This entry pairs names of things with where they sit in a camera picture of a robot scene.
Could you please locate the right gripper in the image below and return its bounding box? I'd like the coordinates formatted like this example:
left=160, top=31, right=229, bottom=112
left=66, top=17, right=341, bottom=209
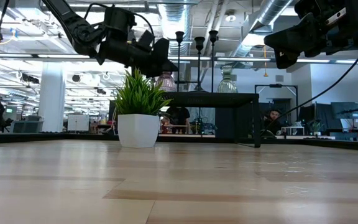
left=264, top=13, right=358, bottom=70

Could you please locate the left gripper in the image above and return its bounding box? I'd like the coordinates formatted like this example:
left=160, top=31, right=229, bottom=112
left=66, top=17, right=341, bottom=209
left=96, top=29, right=179, bottom=79

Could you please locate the pink glass candle holder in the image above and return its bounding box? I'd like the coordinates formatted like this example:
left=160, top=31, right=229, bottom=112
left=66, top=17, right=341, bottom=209
left=155, top=71, right=178, bottom=93

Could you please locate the black metal candlestick holder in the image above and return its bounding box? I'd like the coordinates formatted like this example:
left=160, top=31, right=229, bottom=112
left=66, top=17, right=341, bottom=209
left=208, top=29, right=219, bottom=93
left=175, top=30, right=185, bottom=93
left=193, top=36, right=207, bottom=93

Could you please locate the green glass candle holder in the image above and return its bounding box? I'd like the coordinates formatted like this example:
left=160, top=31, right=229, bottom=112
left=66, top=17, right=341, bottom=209
left=216, top=64, right=239, bottom=94

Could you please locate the monitor on black arm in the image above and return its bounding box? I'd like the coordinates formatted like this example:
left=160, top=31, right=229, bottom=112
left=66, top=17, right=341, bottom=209
left=330, top=101, right=358, bottom=133

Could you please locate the black metal gantry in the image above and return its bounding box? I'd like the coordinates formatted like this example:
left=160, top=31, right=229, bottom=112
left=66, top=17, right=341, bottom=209
left=254, top=83, right=298, bottom=110

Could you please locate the black perforated metal shelf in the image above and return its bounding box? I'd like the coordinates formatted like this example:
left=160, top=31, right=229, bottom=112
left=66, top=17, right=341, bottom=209
left=163, top=91, right=262, bottom=149

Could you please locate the green plant in white pot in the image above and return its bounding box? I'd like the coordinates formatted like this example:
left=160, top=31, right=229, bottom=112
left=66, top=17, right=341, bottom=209
left=113, top=67, right=173, bottom=149

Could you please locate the white cabinet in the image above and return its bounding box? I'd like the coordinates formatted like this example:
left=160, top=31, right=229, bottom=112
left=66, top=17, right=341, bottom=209
left=67, top=113, right=90, bottom=132

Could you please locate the grey cart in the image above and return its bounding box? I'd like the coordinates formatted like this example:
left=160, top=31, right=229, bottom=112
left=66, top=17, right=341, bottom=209
left=11, top=119, right=43, bottom=134

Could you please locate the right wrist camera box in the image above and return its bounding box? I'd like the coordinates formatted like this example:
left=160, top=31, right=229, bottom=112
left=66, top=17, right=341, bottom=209
left=293, top=0, right=354, bottom=27

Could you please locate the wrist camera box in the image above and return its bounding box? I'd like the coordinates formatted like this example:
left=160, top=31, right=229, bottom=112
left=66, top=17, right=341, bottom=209
left=103, top=5, right=136, bottom=41
left=293, top=0, right=354, bottom=27

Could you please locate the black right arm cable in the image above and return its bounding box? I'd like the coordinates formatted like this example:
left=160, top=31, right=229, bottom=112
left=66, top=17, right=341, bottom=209
left=259, top=55, right=358, bottom=138

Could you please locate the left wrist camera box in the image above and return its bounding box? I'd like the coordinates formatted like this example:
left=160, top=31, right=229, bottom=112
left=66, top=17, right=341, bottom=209
left=103, top=5, right=136, bottom=41

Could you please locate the black aluminium table frame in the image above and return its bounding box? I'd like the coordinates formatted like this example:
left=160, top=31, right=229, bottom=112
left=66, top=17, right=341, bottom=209
left=0, top=130, right=358, bottom=153

